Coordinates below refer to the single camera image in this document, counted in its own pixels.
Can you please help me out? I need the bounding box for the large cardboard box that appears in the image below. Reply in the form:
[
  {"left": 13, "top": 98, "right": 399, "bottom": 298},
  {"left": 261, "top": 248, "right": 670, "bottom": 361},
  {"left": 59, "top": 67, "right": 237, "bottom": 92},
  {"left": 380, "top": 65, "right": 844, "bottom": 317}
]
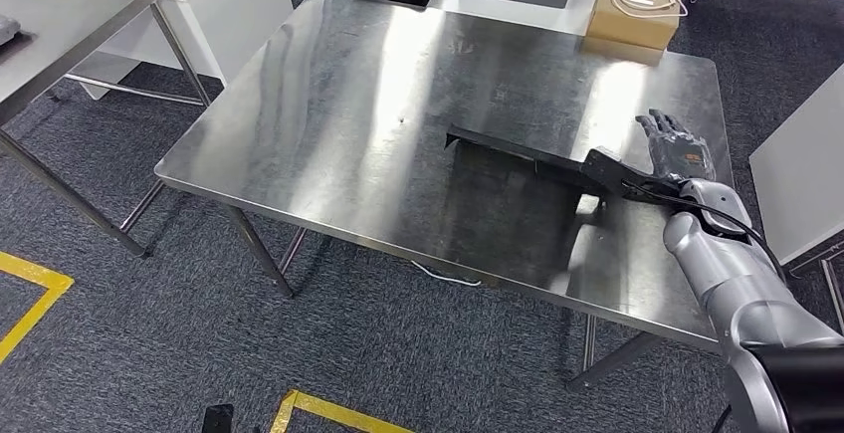
[{"left": 585, "top": 0, "right": 685, "bottom": 53}]

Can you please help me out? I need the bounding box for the white floor cable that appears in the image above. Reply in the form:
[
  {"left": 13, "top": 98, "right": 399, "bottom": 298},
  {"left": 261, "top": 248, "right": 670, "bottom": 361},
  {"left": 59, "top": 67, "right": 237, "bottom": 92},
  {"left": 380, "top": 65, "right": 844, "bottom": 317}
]
[{"left": 410, "top": 259, "right": 484, "bottom": 289}]

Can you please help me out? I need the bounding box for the coiled white cable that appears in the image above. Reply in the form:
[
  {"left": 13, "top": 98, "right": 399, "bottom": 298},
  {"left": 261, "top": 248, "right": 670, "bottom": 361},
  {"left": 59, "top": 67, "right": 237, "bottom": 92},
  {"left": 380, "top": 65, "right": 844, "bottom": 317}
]
[{"left": 609, "top": 0, "right": 690, "bottom": 21}]

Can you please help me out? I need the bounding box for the steel workbench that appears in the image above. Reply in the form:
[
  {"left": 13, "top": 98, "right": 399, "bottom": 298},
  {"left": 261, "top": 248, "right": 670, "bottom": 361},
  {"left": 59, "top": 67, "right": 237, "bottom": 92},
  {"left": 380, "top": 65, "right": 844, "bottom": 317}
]
[{"left": 153, "top": 0, "right": 738, "bottom": 393}]

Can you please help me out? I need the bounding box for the steel table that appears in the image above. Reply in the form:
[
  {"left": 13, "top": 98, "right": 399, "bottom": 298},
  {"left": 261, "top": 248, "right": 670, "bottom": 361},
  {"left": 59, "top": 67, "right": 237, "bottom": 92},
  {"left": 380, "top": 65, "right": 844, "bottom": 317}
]
[{"left": 0, "top": 0, "right": 214, "bottom": 261}]

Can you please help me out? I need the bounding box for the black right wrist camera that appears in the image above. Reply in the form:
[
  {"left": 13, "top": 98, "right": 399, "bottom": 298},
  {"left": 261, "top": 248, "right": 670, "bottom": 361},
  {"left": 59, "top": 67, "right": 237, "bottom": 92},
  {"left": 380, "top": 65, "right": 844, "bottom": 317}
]
[{"left": 578, "top": 146, "right": 684, "bottom": 206}]

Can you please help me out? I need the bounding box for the chrome frame leg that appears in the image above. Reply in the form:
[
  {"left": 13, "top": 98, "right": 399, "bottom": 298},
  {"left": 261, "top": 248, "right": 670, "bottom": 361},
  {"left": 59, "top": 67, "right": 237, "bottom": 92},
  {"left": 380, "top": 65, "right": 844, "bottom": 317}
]
[{"left": 786, "top": 240, "right": 844, "bottom": 337}]

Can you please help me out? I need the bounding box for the white cabinet panel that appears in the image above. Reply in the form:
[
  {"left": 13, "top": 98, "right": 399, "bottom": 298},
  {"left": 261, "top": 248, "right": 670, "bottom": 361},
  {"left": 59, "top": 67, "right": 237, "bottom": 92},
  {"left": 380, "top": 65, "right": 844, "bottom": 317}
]
[{"left": 748, "top": 64, "right": 844, "bottom": 268}]

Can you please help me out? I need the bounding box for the yellow floor tape square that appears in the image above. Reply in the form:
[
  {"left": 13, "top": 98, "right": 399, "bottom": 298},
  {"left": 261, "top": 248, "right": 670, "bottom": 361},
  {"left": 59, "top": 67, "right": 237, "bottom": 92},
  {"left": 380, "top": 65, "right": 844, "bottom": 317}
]
[
  {"left": 269, "top": 388, "right": 418, "bottom": 433},
  {"left": 0, "top": 250, "right": 76, "bottom": 366}
]

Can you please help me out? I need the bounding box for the long black plastic part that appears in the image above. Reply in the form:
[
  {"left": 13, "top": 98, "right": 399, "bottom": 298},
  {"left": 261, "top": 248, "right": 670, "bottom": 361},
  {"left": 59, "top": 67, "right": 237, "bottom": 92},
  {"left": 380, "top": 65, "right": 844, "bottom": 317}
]
[{"left": 443, "top": 124, "right": 604, "bottom": 195}]

